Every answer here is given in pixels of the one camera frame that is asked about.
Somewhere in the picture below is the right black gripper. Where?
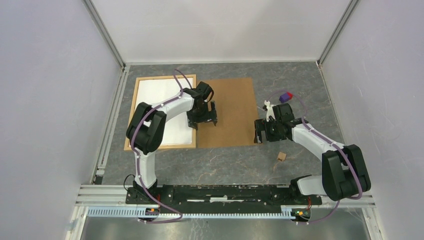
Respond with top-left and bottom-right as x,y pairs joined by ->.
253,117 -> 287,144

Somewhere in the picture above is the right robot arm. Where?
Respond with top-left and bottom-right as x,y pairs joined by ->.
254,100 -> 372,204

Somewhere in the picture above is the purple and red block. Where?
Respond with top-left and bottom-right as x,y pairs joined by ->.
278,91 -> 293,104

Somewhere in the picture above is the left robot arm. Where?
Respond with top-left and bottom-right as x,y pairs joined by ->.
126,81 -> 218,204

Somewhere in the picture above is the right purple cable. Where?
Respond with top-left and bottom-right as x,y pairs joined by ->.
266,90 -> 364,225

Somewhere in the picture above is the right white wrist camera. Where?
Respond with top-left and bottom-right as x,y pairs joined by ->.
263,100 -> 275,122

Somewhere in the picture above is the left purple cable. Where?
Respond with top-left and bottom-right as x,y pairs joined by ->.
130,68 -> 194,225

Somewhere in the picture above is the wooden picture frame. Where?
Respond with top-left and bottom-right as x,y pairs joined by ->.
123,74 -> 198,152

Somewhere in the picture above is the white paper sheet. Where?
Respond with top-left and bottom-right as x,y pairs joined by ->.
128,76 -> 196,150

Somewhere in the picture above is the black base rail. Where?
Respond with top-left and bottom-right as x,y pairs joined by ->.
125,184 -> 323,217

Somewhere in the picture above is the purple cable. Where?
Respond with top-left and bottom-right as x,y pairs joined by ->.
266,90 -> 364,225
130,68 -> 194,225

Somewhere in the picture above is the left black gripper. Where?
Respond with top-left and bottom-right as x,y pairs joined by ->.
186,101 -> 217,130

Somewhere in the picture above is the brown backing board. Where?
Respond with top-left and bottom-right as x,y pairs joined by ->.
196,77 -> 259,148

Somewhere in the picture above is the small brown cube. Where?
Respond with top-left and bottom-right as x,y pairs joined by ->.
277,152 -> 287,162

